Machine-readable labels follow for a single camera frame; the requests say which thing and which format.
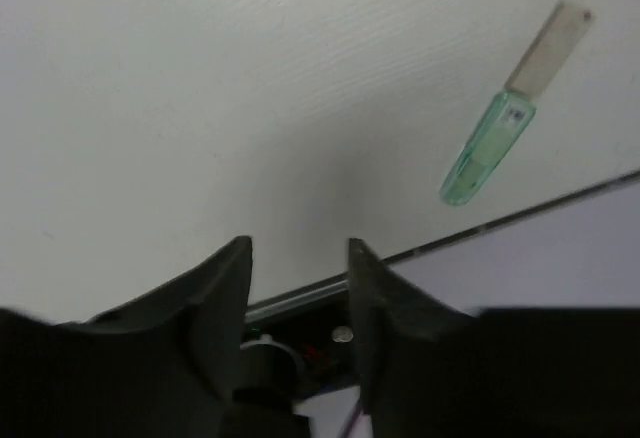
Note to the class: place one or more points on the green correction tape cap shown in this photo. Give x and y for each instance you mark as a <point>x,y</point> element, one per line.
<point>502,123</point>

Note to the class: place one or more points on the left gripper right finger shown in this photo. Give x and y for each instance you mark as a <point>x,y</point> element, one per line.
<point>428,370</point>

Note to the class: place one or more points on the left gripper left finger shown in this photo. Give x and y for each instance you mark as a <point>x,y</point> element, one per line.
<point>160,365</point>

